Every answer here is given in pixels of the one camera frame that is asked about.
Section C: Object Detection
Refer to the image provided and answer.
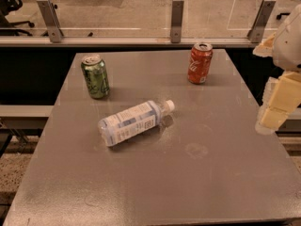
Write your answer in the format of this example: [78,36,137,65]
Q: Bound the middle metal rail bracket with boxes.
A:
[170,0,184,43]

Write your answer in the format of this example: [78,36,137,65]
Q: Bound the red cola can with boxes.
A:
[187,42,213,84]

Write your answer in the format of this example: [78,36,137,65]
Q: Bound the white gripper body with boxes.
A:
[272,5,301,72]

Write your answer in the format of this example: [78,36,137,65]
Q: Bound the metal rail bracket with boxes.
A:
[170,0,184,43]
[37,0,63,43]
[247,0,276,43]

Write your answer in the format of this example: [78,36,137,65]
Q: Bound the black office chair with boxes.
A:
[0,0,35,37]

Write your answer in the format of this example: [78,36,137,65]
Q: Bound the blue label plastic bottle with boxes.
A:
[98,100,175,147]

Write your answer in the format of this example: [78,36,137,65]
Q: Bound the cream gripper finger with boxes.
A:
[255,72,301,135]
[253,33,276,57]

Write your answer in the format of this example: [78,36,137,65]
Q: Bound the grey metal rail beam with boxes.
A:
[0,36,257,48]

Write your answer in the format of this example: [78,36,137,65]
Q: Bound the left metal rail bracket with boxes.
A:
[37,0,63,43]

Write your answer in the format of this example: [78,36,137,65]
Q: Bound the right metal rail bracket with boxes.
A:
[247,0,276,43]

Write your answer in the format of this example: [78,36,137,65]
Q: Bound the green soda can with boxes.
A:
[81,55,109,99]

